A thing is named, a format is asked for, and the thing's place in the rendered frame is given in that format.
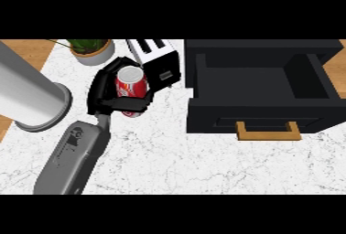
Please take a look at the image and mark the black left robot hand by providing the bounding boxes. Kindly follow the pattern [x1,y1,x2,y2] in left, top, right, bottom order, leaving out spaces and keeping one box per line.
[86,56,155,116]

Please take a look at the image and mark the red soda can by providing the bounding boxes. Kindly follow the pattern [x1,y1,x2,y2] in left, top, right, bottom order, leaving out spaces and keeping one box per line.
[115,65,149,119]

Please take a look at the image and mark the black drawer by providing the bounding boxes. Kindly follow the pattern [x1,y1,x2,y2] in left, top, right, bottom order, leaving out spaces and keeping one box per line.
[185,53,346,135]

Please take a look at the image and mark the potted green plant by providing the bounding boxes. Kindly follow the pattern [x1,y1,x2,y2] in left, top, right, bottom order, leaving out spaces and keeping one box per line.
[47,39,117,67]

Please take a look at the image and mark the large grey cylinder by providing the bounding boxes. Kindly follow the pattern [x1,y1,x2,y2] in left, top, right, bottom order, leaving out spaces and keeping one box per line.
[0,40,74,133]

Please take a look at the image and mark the white and black toaster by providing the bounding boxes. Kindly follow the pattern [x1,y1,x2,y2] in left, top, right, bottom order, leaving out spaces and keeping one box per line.
[124,39,182,92]

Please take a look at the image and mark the black cabinet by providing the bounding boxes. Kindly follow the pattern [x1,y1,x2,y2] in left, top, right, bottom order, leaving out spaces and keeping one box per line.
[183,39,346,99]

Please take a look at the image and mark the wooden drawer handle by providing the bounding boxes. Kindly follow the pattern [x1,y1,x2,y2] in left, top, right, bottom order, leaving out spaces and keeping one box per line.
[235,121,303,142]

